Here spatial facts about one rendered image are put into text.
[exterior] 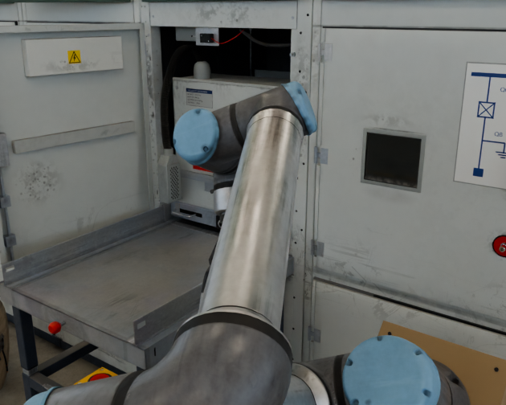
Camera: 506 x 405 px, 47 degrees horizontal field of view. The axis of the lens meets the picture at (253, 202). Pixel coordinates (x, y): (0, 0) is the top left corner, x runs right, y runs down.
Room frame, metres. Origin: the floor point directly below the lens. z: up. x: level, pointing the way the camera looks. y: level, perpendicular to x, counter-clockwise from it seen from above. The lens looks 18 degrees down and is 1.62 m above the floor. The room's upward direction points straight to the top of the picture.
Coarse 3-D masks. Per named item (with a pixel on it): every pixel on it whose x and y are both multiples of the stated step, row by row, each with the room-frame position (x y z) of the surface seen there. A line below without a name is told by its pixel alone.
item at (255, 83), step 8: (192, 80) 2.06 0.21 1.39; (200, 80) 2.04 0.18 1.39; (208, 80) 2.02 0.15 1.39; (216, 80) 2.01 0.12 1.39; (224, 80) 2.04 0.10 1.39; (232, 80) 2.04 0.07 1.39; (240, 80) 2.04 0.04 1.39; (248, 80) 2.04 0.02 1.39; (256, 80) 2.04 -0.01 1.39; (264, 80) 2.04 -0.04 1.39; (272, 80) 2.04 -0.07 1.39; (280, 80) 2.04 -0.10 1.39; (288, 80) 2.04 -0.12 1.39
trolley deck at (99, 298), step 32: (96, 256) 1.77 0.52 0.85; (128, 256) 1.77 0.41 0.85; (160, 256) 1.77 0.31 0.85; (192, 256) 1.77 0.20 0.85; (288, 256) 1.77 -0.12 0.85; (0, 288) 1.56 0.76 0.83; (32, 288) 1.53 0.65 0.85; (64, 288) 1.53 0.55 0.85; (96, 288) 1.53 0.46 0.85; (128, 288) 1.53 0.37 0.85; (160, 288) 1.53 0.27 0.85; (64, 320) 1.39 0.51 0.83; (96, 320) 1.35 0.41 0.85; (128, 320) 1.35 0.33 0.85; (128, 352) 1.24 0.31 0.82; (160, 352) 1.25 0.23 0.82
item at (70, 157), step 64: (0, 64) 1.76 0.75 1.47; (64, 64) 1.89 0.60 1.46; (128, 64) 2.11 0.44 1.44; (0, 128) 1.74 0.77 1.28; (64, 128) 1.90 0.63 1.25; (128, 128) 2.07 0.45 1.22; (0, 192) 1.72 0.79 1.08; (64, 192) 1.88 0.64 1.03; (128, 192) 2.08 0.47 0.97; (0, 256) 1.67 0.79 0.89
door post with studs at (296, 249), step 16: (304, 0) 1.75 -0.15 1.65; (304, 16) 1.75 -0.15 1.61; (304, 32) 1.75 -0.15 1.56; (304, 48) 1.75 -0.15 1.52; (304, 64) 1.75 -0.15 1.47; (304, 80) 1.75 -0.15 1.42; (304, 144) 1.74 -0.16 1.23; (304, 160) 1.74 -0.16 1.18; (304, 176) 1.74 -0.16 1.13; (304, 192) 1.74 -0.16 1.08; (304, 208) 1.74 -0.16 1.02; (304, 224) 1.74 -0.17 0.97
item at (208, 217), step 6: (174, 204) 2.11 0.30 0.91; (180, 204) 2.09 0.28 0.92; (186, 204) 2.08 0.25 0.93; (180, 210) 2.10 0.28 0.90; (186, 210) 2.08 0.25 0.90; (192, 210) 2.06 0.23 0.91; (198, 210) 2.04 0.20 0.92; (204, 210) 2.02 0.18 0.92; (210, 210) 2.01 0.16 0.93; (180, 216) 2.10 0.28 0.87; (198, 216) 2.04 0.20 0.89; (204, 216) 2.02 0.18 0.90; (210, 216) 2.01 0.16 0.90; (198, 222) 2.04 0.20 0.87; (204, 222) 2.03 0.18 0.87; (210, 222) 2.01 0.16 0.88
